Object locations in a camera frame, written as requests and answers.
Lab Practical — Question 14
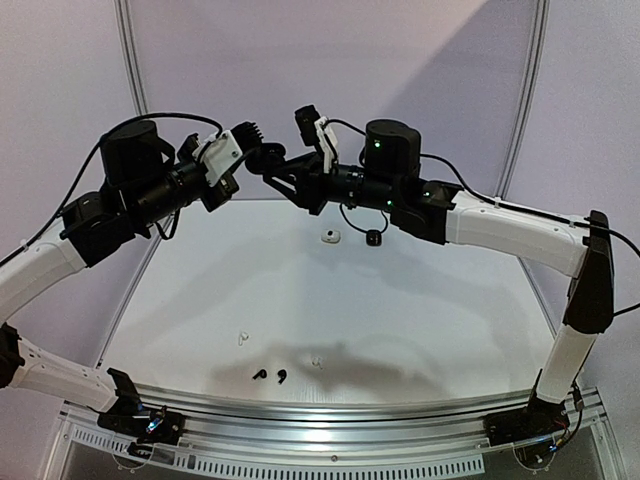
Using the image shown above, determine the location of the small black charging case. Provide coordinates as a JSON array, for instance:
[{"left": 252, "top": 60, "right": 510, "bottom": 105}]
[{"left": 365, "top": 229, "right": 383, "bottom": 247}]

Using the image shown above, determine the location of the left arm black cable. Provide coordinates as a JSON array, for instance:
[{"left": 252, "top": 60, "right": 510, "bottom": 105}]
[{"left": 0, "top": 110, "right": 226, "bottom": 266}]

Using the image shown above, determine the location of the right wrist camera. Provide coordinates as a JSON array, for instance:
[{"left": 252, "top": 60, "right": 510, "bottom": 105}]
[{"left": 294, "top": 105, "right": 339, "bottom": 174}]

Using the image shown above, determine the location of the white earbud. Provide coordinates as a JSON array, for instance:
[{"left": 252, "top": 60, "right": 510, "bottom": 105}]
[
  {"left": 237, "top": 331, "right": 249, "bottom": 347},
  {"left": 311, "top": 356, "right": 325, "bottom": 370}
]

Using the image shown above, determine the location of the black stem earbud left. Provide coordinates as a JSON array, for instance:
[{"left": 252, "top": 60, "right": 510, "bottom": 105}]
[{"left": 252, "top": 369, "right": 268, "bottom": 380}]

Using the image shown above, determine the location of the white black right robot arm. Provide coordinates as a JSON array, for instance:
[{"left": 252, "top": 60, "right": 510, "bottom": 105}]
[{"left": 261, "top": 119, "right": 614, "bottom": 436}]

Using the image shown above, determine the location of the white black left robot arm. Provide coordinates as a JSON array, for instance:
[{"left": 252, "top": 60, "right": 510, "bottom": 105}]
[{"left": 1, "top": 113, "right": 262, "bottom": 434}]

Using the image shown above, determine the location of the black stem earbud right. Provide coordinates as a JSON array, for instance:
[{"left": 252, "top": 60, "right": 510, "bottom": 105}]
[{"left": 277, "top": 369, "right": 288, "bottom": 384}]

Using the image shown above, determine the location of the white earbud charging case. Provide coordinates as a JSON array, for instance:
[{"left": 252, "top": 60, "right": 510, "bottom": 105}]
[{"left": 321, "top": 229, "right": 341, "bottom": 244}]

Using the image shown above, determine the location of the white earbud left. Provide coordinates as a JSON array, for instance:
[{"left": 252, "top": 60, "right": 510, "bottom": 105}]
[{"left": 237, "top": 331, "right": 249, "bottom": 347}]

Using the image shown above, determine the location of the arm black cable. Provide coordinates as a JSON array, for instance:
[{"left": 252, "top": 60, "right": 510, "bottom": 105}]
[
  {"left": 0, "top": 110, "right": 226, "bottom": 266},
  {"left": 324, "top": 117, "right": 640, "bottom": 319}
]

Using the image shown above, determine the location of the large black charging case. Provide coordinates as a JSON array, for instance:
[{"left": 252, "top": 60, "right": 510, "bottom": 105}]
[{"left": 244, "top": 142, "right": 286, "bottom": 175}]

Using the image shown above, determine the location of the aluminium frame post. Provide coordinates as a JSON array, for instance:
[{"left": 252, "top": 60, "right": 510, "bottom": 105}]
[
  {"left": 496, "top": 0, "right": 549, "bottom": 198},
  {"left": 114, "top": 0, "right": 149, "bottom": 115}
]

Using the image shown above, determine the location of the perforated metal cable tray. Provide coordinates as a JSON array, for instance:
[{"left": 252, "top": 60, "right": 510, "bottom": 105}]
[{"left": 59, "top": 426, "right": 485, "bottom": 479}]

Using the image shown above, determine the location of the front aluminium rail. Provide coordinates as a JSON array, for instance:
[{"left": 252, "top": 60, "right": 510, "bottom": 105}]
[{"left": 59, "top": 382, "right": 609, "bottom": 456}]

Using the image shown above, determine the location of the white earbud centre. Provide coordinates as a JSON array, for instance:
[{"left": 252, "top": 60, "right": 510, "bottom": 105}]
[{"left": 311, "top": 356, "right": 325, "bottom": 370}]

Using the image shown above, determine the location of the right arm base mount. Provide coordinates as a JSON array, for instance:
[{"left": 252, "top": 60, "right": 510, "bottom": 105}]
[{"left": 483, "top": 394, "right": 581, "bottom": 446}]

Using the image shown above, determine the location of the left aluminium frame post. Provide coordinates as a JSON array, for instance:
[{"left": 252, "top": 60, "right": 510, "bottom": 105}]
[{"left": 114, "top": 0, "right": 149, "bottom": 115}]

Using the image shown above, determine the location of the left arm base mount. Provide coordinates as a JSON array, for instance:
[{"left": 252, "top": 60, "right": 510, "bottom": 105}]
[{"left": 97, "top": 401, "right": 186, "bottom": 459}]

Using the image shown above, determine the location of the black stem earbud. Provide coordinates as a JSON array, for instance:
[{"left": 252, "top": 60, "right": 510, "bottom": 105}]
[
  {"left": 277, "top": 369, "right": 288, "bottom": 384},
  {"left": 252, "top": 369, "right": 268, "bottom": 380}
]

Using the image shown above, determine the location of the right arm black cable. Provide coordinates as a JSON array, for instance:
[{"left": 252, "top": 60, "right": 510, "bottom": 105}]
[{"left": 324, "top": 117, "right": 640, "bottom": 319}]

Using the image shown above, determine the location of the right aluminium frame post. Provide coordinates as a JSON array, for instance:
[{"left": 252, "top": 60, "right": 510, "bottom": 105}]
[{"left": 496, "top": 0, "right": 549, "bottom": 198}]

